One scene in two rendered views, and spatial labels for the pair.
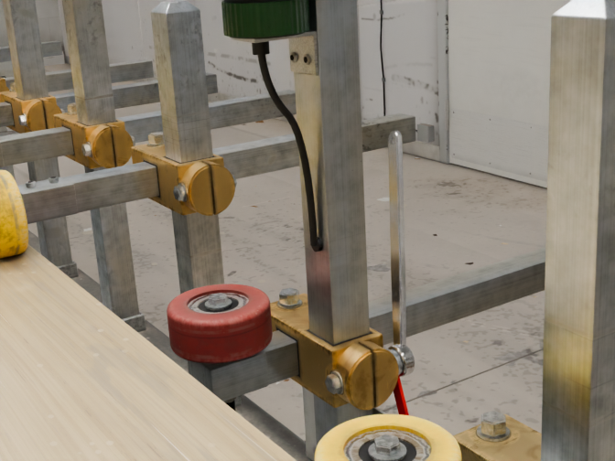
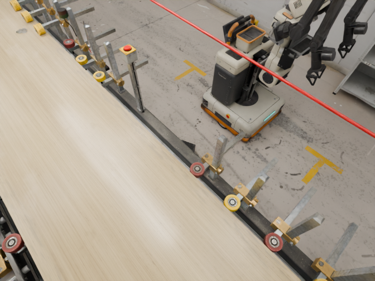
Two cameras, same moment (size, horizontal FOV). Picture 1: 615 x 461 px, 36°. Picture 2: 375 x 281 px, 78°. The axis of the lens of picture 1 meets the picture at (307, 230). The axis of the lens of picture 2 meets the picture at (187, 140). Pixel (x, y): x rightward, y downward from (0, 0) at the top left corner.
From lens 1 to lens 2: 151 cm
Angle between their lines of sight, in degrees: 40
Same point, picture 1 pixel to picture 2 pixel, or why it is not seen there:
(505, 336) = (143, 20)
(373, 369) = (85, 47)
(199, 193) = (65, 24)
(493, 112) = not seen: outside the picture
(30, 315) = (49, 43)
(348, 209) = (78, 32)
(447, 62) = not seen: outside the picture
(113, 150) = (52, 12)
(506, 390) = (140, 33)
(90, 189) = (51, 24)
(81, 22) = not seen: outside the picture
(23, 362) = (50, 49)
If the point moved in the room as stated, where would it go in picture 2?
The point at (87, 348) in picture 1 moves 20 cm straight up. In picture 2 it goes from (56, 47) to (43, 23)
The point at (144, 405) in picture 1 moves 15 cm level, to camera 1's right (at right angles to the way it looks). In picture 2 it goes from (62, 54) to (82, 52)
